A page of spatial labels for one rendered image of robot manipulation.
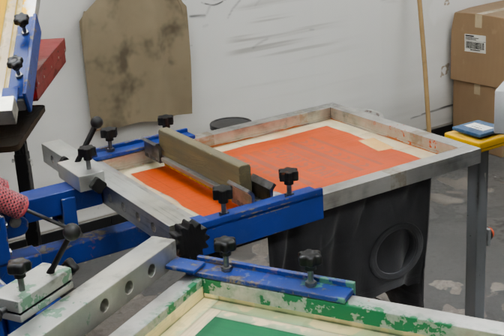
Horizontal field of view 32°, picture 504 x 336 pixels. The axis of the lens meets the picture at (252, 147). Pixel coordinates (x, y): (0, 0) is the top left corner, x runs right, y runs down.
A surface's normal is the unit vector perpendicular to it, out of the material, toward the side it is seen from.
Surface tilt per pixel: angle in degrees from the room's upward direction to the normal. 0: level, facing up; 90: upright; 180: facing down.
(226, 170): 90
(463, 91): 89
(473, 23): 90
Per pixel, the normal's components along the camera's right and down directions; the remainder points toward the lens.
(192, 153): -0.84, 0.21
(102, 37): 0.43, 0.22
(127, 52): 0.78, 0.11
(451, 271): -0.06, -0.95
